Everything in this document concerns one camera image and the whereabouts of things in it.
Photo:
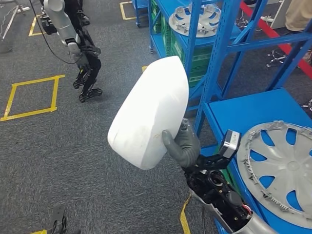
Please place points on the grey metal table leg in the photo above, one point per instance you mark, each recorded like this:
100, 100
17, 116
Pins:
10, 22

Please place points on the white power strip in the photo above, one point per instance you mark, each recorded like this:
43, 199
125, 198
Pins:
267, 19

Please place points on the person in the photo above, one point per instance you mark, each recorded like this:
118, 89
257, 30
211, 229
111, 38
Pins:
298, 14

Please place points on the white desk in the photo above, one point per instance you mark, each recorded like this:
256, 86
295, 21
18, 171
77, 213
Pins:
280, 13

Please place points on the white plastic car part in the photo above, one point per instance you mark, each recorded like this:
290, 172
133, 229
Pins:
151, 113

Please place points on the chrome base stool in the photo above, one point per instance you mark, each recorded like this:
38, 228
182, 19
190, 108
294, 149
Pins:
308, 105

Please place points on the long red barrier belt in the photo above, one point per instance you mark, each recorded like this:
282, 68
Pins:
255, 18

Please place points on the black seat office chair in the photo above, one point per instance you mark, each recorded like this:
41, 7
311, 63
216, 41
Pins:
275, 59

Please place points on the green plastic crate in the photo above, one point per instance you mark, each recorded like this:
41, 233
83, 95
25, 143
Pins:
165, 35
199, 58
195, 79

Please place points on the blue metal shelf rack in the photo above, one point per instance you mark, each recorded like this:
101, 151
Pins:
243, 109
193, 38
141, 5

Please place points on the grey wheel hubcap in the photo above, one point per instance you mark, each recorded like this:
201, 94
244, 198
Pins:
211, 22
280, 168

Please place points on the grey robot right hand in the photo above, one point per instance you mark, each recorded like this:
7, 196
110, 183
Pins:
187, 148

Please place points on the black silver humanoid robot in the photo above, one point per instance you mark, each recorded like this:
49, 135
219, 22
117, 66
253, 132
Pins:
70, 29

